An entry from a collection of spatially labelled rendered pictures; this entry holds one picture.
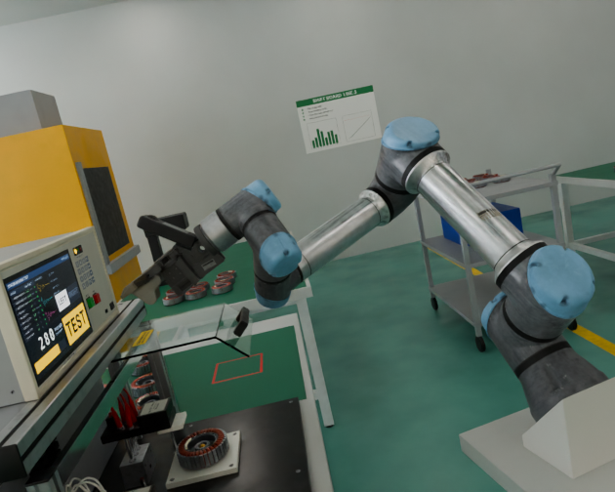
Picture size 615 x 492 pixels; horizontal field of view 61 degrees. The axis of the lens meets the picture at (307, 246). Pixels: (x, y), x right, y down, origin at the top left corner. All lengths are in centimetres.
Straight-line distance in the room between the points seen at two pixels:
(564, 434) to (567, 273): 27
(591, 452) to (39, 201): 422
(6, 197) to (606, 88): 645
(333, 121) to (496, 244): 527
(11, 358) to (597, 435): 95
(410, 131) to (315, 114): 507
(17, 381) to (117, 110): 561
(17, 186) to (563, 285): 425
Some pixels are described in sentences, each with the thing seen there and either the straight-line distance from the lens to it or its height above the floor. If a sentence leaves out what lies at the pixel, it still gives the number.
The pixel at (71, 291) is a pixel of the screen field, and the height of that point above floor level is 122.
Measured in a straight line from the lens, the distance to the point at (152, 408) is 122.
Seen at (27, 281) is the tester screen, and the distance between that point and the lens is 93.
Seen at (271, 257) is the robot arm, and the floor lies 121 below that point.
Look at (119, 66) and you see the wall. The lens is 643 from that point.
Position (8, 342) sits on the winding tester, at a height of 121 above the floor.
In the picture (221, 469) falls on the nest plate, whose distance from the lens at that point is 120.
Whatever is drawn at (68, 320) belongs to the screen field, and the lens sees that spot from 103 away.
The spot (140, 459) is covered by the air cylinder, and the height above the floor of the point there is 82.
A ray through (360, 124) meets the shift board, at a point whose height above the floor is 150.
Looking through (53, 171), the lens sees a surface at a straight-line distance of 462.
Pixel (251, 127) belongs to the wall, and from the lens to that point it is 617.
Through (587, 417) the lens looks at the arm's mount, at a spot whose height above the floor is 85.
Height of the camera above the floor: 139
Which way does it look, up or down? 11 degrees down
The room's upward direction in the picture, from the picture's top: 12 degrees counter-clockwise
